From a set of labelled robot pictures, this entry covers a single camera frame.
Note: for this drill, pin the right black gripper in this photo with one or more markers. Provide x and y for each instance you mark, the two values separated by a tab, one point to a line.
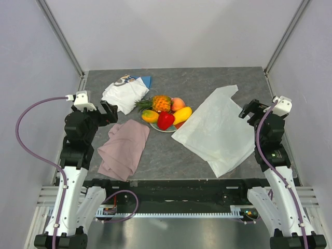
253	106

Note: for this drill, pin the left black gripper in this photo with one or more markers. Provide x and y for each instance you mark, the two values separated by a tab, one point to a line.
110	115

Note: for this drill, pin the green orange mango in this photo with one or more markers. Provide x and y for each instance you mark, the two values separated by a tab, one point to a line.
150	116

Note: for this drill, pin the white plastic bag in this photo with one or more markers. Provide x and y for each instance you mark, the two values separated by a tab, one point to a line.
216	134

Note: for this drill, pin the orange pineapple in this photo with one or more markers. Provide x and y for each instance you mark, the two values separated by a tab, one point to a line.
157	103

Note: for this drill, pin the red bell pepper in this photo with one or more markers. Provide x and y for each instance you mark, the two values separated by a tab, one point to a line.
165	120

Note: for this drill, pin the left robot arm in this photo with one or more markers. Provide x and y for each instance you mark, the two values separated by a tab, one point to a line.
72	217

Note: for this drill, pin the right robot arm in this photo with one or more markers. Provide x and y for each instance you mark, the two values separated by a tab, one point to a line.
281	209

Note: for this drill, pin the white printed t-shirt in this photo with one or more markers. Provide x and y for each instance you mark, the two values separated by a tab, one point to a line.
126	91

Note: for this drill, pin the pink cloth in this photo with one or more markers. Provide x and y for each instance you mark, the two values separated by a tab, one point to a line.
122	152

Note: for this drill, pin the patterned fruit plate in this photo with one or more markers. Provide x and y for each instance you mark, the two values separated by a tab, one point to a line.
173	127

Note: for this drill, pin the peach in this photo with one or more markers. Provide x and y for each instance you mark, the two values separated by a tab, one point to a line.
177	104

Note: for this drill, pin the yellow mango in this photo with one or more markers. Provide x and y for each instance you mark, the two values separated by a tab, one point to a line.
182	115

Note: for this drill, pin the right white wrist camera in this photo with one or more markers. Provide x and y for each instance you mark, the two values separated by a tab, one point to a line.
283	105

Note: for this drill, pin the black base frame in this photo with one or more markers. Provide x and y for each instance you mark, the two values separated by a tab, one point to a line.
178	196

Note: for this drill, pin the white slotted cable duct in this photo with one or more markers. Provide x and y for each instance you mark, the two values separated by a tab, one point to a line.
236	212

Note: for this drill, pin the right aluminium corner post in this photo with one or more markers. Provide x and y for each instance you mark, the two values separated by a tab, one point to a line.
301	9

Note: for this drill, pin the aluminium corner post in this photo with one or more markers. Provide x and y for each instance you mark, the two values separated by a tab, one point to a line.
301	9
60	35

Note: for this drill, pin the left aluminium corner post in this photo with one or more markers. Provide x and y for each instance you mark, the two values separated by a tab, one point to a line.
60	35

